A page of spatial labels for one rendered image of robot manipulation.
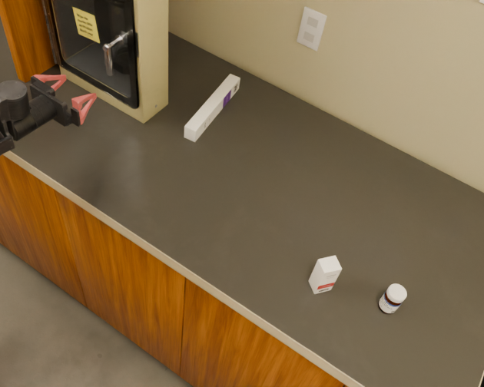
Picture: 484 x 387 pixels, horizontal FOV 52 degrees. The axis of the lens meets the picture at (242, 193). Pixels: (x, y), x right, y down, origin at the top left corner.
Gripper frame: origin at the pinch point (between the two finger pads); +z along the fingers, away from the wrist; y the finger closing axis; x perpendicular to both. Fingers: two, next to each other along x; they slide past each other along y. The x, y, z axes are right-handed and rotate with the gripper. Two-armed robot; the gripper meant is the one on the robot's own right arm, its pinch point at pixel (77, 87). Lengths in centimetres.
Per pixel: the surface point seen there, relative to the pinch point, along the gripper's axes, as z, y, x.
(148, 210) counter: -5.0, -25.9, 20.7
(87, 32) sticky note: 15.0, 11.5, -2.7
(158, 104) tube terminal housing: 23.8, -4.8, 16.9
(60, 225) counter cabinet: -9, 6, 51
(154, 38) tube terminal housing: 21.6, -4.7, -5.9
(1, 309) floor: -24, 34, 116
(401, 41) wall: 60, -55, -12
